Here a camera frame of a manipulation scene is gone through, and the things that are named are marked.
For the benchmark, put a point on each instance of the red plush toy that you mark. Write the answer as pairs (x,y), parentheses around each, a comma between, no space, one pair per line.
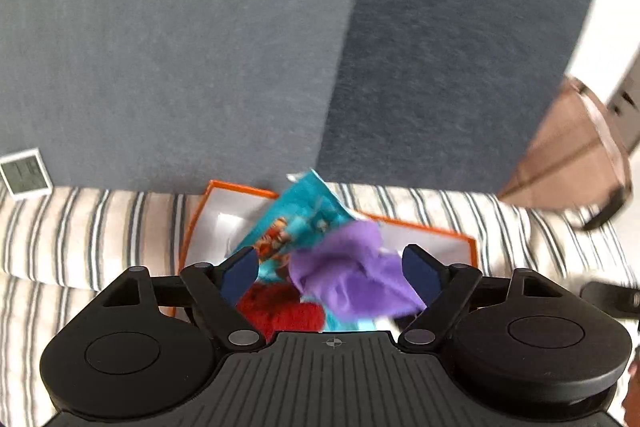
(285,309)

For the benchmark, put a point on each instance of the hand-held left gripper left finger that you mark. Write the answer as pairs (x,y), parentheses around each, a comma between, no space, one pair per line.
(240,277)

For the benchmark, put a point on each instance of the purple cloth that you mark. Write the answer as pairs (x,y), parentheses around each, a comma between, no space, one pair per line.
(350,272)

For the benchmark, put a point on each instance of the navy felt panel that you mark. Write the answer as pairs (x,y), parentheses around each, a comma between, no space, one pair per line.
(465,57)

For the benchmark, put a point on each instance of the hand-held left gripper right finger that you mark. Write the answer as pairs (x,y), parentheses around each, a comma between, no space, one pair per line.
(420,274)

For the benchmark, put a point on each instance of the orange rimmed white tray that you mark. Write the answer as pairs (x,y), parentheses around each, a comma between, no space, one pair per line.
(222,212)

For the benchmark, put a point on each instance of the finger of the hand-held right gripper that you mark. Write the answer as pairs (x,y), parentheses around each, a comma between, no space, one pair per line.
(612,299)

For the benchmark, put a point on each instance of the striped blanket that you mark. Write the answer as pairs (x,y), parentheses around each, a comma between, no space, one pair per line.
(90,227)

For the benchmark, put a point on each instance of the grey felt panel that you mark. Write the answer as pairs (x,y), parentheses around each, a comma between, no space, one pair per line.
(175,47)

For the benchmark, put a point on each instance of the teal snack packet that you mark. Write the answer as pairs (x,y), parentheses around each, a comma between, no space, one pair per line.
(305,207)

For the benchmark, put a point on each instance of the brown cardboard box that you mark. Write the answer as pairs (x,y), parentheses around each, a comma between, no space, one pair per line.
(565,152)

